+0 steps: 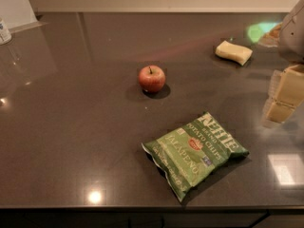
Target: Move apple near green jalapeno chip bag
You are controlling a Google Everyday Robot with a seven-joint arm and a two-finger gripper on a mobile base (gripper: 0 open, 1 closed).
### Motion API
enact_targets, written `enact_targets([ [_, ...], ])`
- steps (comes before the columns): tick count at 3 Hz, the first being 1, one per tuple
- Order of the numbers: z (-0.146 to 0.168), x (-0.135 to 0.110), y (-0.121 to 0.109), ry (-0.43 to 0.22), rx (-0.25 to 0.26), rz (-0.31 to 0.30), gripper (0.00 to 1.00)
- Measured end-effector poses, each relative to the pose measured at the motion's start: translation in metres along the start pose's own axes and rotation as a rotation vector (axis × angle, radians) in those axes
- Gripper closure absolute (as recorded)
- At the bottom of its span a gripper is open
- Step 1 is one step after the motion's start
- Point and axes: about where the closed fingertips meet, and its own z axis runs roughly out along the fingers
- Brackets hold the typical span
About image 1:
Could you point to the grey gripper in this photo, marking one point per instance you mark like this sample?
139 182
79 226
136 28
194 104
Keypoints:
293 37

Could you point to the red apple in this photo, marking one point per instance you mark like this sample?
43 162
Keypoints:
151 79

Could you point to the green jalapeno chip bag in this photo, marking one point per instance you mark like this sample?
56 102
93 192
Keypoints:
189 154

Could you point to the yellow sponge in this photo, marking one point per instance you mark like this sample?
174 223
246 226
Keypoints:
234 52

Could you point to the white bottle with label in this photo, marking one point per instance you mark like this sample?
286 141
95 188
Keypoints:
5 35

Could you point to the white board leaning on wall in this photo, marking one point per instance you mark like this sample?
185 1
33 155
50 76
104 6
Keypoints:
18 14

